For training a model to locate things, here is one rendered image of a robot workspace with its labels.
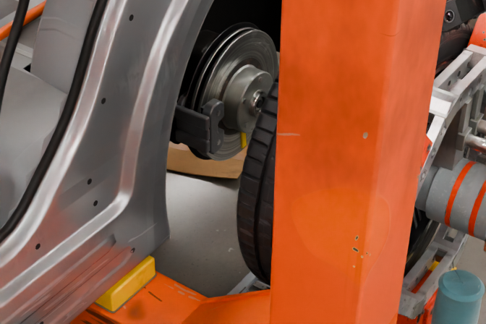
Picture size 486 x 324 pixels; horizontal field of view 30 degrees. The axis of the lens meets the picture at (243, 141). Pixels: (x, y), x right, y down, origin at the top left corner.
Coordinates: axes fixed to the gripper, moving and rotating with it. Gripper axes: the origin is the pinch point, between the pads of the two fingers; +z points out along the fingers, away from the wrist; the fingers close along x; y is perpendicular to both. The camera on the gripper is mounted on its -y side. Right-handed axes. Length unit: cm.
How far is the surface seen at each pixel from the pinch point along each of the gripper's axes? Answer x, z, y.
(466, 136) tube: -24.1, -7.2, -4.1
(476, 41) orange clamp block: -11.8, -5.7, 13.9
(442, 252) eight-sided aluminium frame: -57, 15, 9
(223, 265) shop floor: -75, 112, 31
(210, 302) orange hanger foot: -37, 35, -42
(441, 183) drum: -33.1, 0.7, -5.0
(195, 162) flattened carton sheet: -55, 146, 69
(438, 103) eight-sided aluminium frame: -13.8, -8.8, -12.0
